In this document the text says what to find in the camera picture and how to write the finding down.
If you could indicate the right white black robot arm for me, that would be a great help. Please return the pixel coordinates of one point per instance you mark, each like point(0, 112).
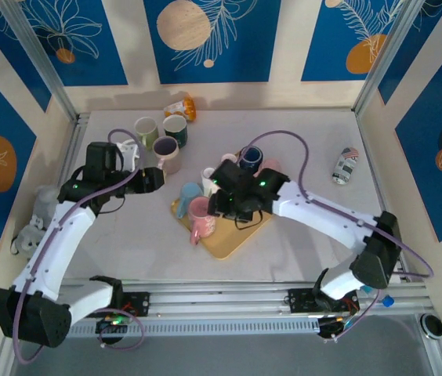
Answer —
point(323, 221)

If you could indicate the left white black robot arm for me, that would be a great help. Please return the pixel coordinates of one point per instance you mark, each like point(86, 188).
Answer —
point(64, 250)

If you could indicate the pink mug with silver rim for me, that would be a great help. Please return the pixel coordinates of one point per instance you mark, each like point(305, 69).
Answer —
point(272, 164)

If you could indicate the light green mug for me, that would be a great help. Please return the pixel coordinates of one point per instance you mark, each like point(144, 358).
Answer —
point(146, 127)

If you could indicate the small pale pink mug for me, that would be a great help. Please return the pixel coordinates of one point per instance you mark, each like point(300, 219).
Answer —
point(228, 157)

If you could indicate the aluminium frame post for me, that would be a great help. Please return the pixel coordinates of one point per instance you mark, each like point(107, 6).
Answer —
point(46, 66)
point(397, 55)

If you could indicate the iridescent mug with purple inside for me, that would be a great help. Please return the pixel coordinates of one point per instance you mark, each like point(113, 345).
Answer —
point(166, 147)

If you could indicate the white faceted mug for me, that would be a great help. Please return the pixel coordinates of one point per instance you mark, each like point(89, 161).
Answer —
point(207, 176)

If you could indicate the dark green mug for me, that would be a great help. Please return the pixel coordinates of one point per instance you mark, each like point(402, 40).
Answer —
point(174, 125)

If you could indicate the grey plush koala toy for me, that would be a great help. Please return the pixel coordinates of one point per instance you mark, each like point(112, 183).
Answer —
point(29, 239)

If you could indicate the aluminium front rail frame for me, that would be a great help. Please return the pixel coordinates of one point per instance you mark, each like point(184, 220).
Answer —
point(221, 301)

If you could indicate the light blue mug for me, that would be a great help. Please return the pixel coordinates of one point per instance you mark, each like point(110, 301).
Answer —
point(189, 194)

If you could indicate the navy blue mug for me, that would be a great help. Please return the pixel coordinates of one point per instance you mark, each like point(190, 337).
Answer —
point(251, 156)

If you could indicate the yellow tray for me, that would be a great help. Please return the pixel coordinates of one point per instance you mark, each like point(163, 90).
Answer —
point(225, 243)

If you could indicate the clear tube with blue cap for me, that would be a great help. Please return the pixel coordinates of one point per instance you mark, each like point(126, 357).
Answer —
point(387, 301)

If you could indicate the black round knob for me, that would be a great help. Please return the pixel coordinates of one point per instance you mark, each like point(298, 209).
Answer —
point(432, 325)

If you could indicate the white can with flag print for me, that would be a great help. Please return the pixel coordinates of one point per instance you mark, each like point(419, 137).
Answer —
point(345, 166)

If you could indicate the pink floral mug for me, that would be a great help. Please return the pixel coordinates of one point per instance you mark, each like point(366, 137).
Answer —
point(199, 209)

